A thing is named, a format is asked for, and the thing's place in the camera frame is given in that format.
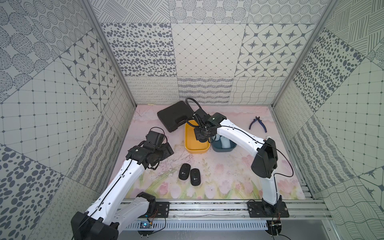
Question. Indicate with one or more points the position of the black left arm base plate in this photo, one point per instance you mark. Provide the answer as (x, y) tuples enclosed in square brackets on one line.
[(157, 210)]

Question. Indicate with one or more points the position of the large light blue mouse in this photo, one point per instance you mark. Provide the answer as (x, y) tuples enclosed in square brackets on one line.
[(225, 142)]

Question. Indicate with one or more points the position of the yellow plastic storage box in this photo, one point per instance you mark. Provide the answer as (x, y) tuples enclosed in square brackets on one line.
[(192, 145)]

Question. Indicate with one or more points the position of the black plastic tool case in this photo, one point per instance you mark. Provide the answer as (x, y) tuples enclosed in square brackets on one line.
[(175, 115)]

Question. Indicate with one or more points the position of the black right controller box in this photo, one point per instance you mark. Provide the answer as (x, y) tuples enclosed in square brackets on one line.
[(274, 228)]

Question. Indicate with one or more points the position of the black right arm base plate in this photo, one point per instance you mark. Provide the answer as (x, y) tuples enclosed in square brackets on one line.
[(261, 209)]

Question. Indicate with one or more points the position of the teal plastic storage box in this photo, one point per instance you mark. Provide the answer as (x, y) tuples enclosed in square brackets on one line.
[(217, 147)]

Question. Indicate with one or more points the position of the black mouse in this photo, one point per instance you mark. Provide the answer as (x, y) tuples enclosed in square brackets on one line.
[(195, 177), (184, 172)]

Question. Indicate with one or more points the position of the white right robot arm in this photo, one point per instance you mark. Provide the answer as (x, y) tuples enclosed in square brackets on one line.
[(264, 152)]

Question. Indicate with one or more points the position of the green circuit board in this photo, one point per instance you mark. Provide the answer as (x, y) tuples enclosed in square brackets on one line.
[(145, 229)]

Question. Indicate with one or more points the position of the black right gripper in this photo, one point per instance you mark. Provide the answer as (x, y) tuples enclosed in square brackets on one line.
[(199, 136)]

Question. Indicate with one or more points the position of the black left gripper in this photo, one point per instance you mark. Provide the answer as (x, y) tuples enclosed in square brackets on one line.
[(162, 151)]

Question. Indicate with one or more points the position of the aluminium front rail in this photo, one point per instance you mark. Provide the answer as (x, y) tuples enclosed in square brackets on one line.
[(185, 209)]

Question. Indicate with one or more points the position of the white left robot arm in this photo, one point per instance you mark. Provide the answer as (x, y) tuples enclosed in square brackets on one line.
[(105, 219)]

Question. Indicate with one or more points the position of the white perforated cable tray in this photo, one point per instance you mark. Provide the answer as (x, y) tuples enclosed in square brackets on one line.
[(200, 225)]

